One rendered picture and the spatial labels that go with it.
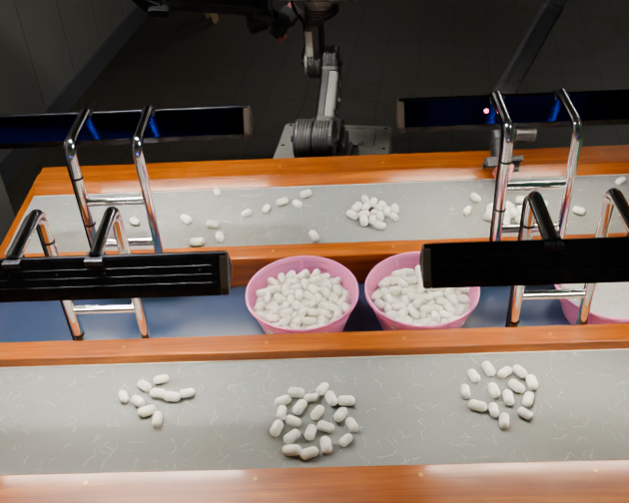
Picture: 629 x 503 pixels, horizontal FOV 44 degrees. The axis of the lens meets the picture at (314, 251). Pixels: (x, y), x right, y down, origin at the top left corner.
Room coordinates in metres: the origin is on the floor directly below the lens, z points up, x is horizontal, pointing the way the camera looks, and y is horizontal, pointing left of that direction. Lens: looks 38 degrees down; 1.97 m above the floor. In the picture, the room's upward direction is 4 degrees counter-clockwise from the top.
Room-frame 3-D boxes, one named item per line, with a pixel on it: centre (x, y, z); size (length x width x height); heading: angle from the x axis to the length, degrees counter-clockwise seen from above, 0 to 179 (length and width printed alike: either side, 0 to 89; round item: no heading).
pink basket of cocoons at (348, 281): (1.38, 0.04, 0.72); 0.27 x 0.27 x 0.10
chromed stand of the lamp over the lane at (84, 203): (1.60, 0.45, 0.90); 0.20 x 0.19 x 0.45; 88
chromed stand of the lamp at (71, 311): (1.20, 0.47, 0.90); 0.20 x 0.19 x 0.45; 88
